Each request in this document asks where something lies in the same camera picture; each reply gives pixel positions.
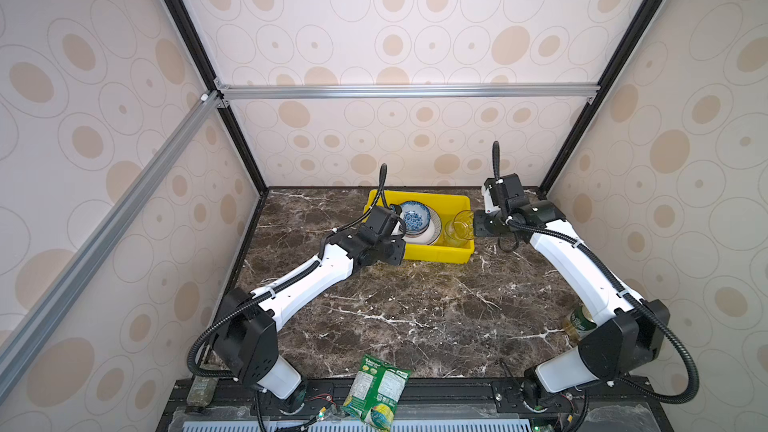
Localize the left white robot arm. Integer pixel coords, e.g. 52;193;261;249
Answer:
187;205;406;403

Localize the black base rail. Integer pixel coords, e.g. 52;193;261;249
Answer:
157;377;672;431

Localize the yellow plastic bin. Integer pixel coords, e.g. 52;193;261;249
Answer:
384;190;475;264

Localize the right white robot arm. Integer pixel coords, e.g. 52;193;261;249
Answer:
473;174;700;408

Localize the green snack bag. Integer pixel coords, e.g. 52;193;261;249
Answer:
342;355;411;431

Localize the blue floral pattern bowl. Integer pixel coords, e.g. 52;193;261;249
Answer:
400;201;432;236

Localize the small bottle at base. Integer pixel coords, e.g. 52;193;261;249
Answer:
186;376;218;409

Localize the green beverage can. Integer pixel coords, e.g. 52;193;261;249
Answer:
563;304;597;342

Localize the horizontal aluminium frame bar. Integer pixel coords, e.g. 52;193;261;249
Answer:
202;82;600;104

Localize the yellow glass cup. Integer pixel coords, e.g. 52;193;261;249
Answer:
443;210;474;248

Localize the left aluminium frame bar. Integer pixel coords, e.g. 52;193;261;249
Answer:
1;90;223;400

